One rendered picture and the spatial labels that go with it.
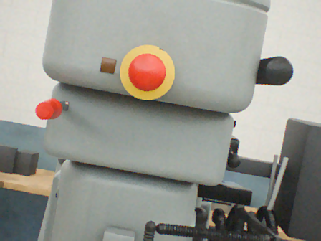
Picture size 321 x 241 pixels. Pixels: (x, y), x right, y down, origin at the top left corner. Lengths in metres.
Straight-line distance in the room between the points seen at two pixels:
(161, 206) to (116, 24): 0.27
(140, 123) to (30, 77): 4.44
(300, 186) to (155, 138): 0.43
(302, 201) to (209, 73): 0.52
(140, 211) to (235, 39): 0.28
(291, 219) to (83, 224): 0.45
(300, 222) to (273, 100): 4.05
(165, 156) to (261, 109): 4.40
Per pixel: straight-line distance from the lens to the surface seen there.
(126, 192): 0.87
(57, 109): 0.72
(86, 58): 0.73
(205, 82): 0.73
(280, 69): 0.77
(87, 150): 0.83
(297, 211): 1.20
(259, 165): 1.26
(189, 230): 0.79
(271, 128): 5.24
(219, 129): 0.83
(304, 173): 1.19
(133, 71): 0.68
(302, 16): 5.29
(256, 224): 0.91
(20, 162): 4.80
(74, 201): 0.89
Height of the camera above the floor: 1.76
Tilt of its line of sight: 4 degrees down
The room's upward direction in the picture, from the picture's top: 10 degrees clockwise
